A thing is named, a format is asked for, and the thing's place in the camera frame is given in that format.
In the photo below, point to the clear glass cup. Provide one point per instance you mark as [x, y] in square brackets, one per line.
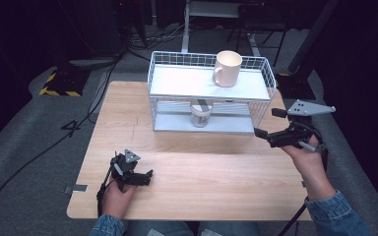
[201, 118]

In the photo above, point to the black slanted pole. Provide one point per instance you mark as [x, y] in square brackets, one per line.
[311, 36]

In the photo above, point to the person's right leg in jeans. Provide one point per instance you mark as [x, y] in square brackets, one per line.
[233, 227]

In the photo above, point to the person's right hand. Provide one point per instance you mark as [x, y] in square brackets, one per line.
[308, 160]

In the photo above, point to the black metal chair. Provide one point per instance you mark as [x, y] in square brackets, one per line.
[262, 19]

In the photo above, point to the white metal desk frame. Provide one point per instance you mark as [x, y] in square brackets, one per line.
[185, 29]

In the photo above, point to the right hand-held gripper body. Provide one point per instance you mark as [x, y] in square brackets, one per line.
[288, 136]

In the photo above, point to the black yellow striped stand base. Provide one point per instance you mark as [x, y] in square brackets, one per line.
[64, 83]

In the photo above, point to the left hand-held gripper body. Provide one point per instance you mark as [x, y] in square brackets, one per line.
[124, 170]

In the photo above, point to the grey tape strip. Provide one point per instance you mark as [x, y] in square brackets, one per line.
[78, 188]

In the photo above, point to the person's left hand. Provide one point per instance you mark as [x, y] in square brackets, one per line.
[116, 200]

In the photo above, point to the cream ceramic mug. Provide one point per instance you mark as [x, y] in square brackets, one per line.
[228, 70]

